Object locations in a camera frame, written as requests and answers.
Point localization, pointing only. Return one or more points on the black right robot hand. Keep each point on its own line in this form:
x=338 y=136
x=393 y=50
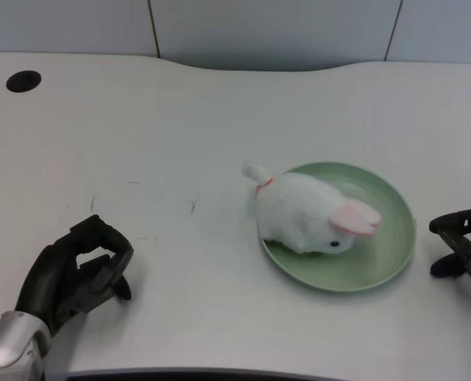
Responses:
x=461 y=242

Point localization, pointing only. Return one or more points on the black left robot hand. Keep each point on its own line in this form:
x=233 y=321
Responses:
x=45 y=278

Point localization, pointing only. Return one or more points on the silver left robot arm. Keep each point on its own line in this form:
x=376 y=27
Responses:
x=9 y=345

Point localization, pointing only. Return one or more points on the white plush rabbit doll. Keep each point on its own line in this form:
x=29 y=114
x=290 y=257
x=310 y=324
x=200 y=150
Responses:
x=303 y=214

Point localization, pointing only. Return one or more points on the green round plate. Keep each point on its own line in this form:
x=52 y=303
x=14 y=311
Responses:
x=386 y=254

